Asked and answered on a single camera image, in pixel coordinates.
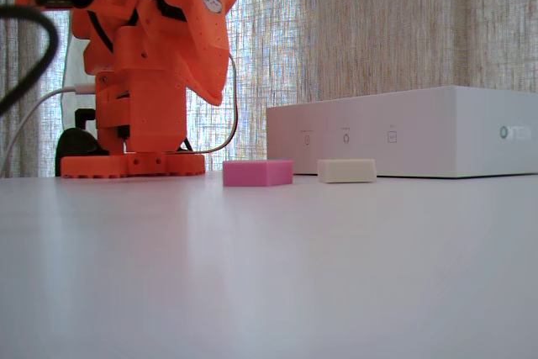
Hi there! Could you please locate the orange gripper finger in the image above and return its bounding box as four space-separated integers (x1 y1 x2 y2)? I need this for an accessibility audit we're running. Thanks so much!
183 0 235 107

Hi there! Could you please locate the pink foam cuboid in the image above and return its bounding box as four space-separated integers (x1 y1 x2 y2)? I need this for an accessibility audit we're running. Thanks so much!
222 160 294 187

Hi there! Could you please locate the cream foam cuboid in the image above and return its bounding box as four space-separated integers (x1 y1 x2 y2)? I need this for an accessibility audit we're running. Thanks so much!
317 158 377 184

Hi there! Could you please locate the white cardboard box bin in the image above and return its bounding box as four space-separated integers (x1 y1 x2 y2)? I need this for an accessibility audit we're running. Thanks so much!
266 85 538 178

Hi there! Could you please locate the black table clamp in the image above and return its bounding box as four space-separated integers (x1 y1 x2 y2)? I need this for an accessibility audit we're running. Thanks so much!
55 108 110 177

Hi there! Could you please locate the beige woven curtain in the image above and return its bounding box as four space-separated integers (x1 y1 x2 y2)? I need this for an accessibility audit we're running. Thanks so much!
0 0 538 177

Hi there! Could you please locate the thin striped servo cable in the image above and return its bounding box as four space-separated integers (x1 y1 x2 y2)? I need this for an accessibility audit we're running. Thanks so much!
180 52 240 155

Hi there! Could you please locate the white usb cable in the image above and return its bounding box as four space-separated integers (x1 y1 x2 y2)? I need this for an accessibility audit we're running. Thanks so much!
0 83 98 177

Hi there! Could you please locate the thick black camera cable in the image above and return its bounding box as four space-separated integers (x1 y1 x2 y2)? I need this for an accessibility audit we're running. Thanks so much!
0 4 60 116

